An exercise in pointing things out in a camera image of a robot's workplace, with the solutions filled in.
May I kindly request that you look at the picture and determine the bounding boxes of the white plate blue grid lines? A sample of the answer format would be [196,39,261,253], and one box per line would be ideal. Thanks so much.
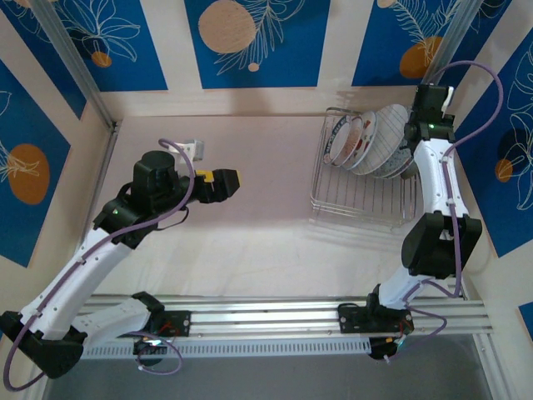
[351,103,410,176]

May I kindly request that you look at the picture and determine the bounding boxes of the white plate red fruit print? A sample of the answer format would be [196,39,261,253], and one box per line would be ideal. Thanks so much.
[343,110,379,170]

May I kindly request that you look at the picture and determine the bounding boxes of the aluminium table edge profile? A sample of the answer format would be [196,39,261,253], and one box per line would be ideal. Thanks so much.
[460,287,503,400]
[81,120,122,234]

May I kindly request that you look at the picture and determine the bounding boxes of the white plate blue lettered rim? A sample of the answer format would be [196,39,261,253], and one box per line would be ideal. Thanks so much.
[322,115,351,167]

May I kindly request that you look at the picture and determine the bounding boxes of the small black controller box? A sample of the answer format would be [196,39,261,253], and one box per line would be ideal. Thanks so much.
[368,335,407,364]
[132,337,167,368]

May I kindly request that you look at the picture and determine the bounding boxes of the thin black left gripper cable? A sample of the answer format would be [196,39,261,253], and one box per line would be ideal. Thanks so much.
[147,206,191,233]

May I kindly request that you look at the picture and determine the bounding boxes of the metal wire dish rack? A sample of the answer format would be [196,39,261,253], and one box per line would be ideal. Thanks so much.
[308,106,420,229]

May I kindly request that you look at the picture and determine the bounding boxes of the aluminium frame post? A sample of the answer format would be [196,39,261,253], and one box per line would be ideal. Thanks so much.
[31,0,122,131]
[420,0,480,91]

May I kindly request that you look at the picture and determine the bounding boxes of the aluminium mounting rail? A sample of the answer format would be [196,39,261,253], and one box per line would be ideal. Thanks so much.
[77,293,495,348]

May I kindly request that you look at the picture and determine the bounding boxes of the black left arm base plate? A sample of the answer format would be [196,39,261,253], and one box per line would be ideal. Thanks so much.
[132,310,192,338]

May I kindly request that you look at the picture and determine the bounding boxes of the white slotted cable duct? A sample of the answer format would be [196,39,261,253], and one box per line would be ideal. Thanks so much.
[81,337,372,360]

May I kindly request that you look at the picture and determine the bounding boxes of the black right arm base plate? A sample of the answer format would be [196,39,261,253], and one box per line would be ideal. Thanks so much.
[337,302,416,335]

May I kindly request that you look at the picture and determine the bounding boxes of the short purple cable loop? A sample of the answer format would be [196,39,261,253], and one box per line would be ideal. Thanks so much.
[136,331,184,377]

